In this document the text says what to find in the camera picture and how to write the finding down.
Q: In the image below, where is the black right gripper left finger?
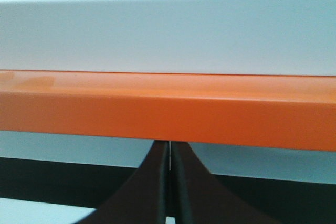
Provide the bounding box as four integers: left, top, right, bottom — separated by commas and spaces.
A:
79, 141, 168, 223

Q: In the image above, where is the white fume hood sash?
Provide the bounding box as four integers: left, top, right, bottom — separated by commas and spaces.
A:
1, 0, 335, 184

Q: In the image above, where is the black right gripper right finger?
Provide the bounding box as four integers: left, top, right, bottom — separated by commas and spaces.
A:
171, 142, 278, 223

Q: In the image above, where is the orange sash handle bar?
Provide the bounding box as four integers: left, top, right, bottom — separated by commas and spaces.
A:
1, 70, 335, 151

